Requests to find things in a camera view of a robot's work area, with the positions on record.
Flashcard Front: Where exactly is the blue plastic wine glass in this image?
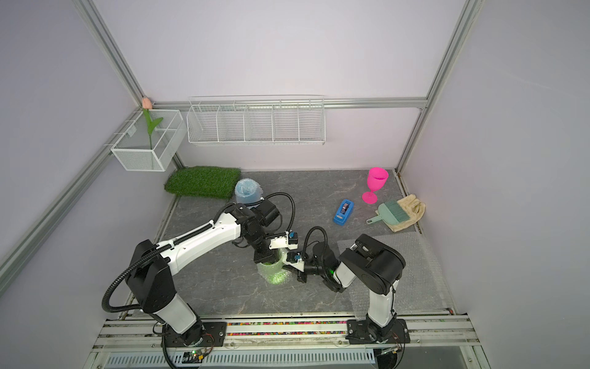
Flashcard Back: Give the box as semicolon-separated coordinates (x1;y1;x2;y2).
236;181;260;204

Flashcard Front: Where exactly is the blue tape dispenser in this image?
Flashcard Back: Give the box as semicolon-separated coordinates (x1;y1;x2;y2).
333;199;354;226

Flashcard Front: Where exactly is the pink plastic wine glass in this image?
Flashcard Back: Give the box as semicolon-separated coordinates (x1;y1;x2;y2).
362;167;389;204

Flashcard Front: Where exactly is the bubble wrap sheet stack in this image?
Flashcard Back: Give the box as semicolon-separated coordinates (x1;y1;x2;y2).
328;230;453;318

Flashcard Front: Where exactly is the green plastic wine glass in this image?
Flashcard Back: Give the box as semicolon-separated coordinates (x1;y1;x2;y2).
257;261;289;285

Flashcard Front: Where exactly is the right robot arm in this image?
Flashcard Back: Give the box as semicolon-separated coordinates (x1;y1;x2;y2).
286;226;407;330

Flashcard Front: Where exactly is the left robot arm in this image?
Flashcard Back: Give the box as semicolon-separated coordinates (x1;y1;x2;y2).
101;195;298;345

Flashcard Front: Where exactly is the green artificial grass mat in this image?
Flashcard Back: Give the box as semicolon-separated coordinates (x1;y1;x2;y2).
164;166;241;200

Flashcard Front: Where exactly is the green dustpan brush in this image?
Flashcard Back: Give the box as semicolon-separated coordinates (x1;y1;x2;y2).
366;200;410;225

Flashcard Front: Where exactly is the white mesh basket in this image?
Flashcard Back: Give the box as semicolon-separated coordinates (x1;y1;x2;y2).
111;109;187;172

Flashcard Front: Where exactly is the artificial pink tulip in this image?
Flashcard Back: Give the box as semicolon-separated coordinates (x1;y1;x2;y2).
141;97;163;149

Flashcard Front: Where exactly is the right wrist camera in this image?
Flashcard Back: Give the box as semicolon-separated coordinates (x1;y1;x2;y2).
281;251;305;272

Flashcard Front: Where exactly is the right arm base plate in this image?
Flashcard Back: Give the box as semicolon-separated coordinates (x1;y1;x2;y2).
346;318;410;344

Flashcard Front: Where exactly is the white wire shelf rack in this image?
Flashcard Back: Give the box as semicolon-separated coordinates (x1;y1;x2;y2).
187;95;327;146

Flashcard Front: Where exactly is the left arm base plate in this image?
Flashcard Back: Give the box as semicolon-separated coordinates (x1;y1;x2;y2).
163;321;227;347

